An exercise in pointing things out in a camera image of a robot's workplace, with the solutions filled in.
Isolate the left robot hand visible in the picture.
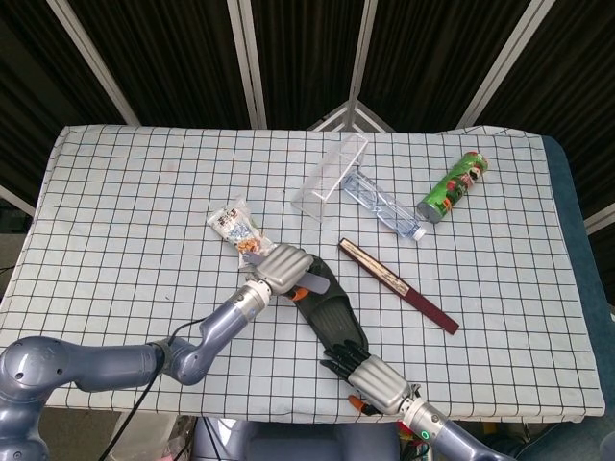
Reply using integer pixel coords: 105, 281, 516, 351
257, 243, 318, 303

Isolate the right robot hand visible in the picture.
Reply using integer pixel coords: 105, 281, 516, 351
320, 339, 415, 418

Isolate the dark green slipper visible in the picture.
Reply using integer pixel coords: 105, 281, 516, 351
286, 256, 371, 359

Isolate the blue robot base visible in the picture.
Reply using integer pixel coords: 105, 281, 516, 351
191, 416, 401, 461

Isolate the crumpled snack bag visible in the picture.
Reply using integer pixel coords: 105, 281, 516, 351
206, 195, 278, 270

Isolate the dark red folding fan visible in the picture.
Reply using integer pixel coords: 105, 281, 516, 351
337, 237, 460, 336

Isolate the clear plastic box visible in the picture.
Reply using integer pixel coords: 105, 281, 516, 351
291, 133, 370, 225

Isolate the clear plastic water bottle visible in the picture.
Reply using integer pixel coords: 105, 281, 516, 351
341, 172, 428, 241

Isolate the white checkered tablecloth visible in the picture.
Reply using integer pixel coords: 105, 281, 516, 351
0, 124, 607, 425

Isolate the green chips can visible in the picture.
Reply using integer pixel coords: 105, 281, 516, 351
416, 151, 491, 225

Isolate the clear plastic storage bin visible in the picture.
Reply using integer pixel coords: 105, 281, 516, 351
109, 411, 179, 461

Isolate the black folding screen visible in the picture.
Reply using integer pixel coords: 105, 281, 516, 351
0, 0, 615, 236

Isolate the blue table pad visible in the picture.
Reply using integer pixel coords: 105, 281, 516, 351
542, 135, 615, 424

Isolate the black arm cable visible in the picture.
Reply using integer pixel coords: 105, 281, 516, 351
93, 319, 212, 461

